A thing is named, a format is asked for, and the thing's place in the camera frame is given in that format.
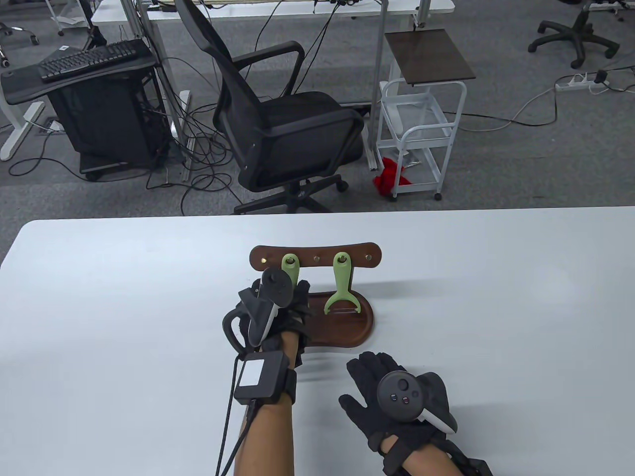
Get person's left hand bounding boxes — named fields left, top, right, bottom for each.
left=237, top=278, right=313, bottom=370

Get person's right hand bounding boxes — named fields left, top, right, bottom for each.
left=339, top=351, right=459, bottom=472

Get green vegetable scraper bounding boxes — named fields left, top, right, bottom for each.
left=323, top=252, right=361, bottom=315
left=281, top=253, right=300, bottom=288

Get brown wooden key rack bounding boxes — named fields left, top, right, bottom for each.
left=249, top=242, right=383, bottom=350

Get person's left forearm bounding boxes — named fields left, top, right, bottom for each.
left=233, top=332, right=299, bottom=476

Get black white left hand controller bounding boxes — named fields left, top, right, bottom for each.
left=222, top=268, right=297, bottom=354

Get black white hand controller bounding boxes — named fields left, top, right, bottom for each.
left=222, top=268, right=297, bottom=354
left=377, top=371, right=458, bottom=435

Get black white right hand controller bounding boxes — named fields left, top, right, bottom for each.
left=377, top=371, right=458, bottom=435

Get red cloth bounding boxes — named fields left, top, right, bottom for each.
left=373, top=157, right=413, bottom=195

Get black mesh office chair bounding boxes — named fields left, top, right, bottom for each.
left=174, top=0, right=365, bottom=215

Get white metal rolling cart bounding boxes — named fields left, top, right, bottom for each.
left=376, top=78, right=468, bottom=201

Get black computer tower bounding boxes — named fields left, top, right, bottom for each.
left=46, top=67, right=172, bottom=181

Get dark brown wooden board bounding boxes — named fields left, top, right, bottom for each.
left=384, top=28, right=477, bottom=86

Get white desk with metal legs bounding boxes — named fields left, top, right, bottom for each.
left=91, top=0, right=455, bottom=181

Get black keyboard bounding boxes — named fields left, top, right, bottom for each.
left=39, top=39, right=140, bottom=84

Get white desk foot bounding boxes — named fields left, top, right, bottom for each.
left=0, top=99, right=46, bottom=162

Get white power strip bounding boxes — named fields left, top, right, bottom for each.
left=555, top=73, right=610, bottom=94

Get black keyboard tray table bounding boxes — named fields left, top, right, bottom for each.
left=0, top=39, right=158, bottom=106

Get black office chair base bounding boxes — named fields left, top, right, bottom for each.
left=527, top=0, right=621, bottom=70

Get chrome chair wheel base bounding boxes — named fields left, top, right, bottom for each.
left=0, top=22, right=40, bottom=68

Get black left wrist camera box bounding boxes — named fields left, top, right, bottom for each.
left=233, top=351, right=297, bottom=405

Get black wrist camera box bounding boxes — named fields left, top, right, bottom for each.
left=456, top=456, right=494, bottom=476
left=233, top=351, right=297, bottom=405

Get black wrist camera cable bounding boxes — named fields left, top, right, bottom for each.
left=215, top=356, right=258, bottom=476

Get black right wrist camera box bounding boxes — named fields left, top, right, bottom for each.
left=456, top=456, right=494, bottom=476

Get tangle of black floor cables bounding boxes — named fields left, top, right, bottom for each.
left=144, top=97, right=240, bottom=215

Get long white floor cable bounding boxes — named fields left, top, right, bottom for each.
left=456, top=85, right=572, bottom=132

